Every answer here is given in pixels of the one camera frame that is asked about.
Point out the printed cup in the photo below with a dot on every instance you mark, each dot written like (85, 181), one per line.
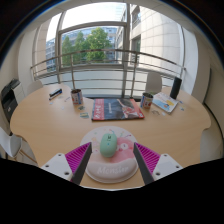
(76, 96)
(146, 100)

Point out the red magazine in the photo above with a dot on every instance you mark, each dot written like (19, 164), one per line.
(116, 109)

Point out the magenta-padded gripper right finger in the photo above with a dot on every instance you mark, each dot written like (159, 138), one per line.
(148, 156)

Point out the mint green computer mouse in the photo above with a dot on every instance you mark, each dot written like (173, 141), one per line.
(108, 145)

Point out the small black stapler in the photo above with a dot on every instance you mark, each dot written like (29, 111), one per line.
(55, 93)

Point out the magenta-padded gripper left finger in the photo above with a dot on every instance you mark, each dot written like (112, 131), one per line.
(76, 156)

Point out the metal railing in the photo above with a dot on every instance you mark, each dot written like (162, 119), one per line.
(100, 51)

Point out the round white pink mouse pad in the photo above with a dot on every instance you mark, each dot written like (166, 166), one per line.
(111, 168)

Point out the white blue booklet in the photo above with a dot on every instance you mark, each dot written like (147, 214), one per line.
(165, 102)

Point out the white chair with wooden legs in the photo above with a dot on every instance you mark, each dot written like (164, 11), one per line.
(10, 145)

